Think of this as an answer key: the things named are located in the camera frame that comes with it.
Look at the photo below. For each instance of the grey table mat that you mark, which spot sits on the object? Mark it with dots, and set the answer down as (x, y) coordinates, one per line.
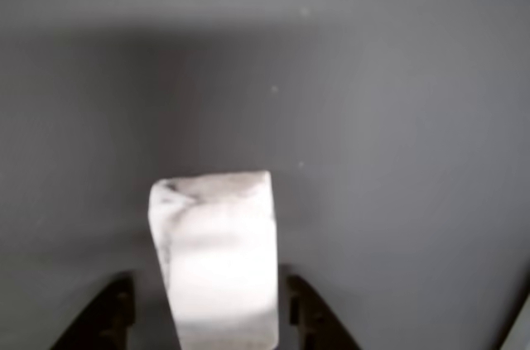
(372, 118)

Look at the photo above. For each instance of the white block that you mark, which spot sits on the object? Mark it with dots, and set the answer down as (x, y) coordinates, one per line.
(219, 263)

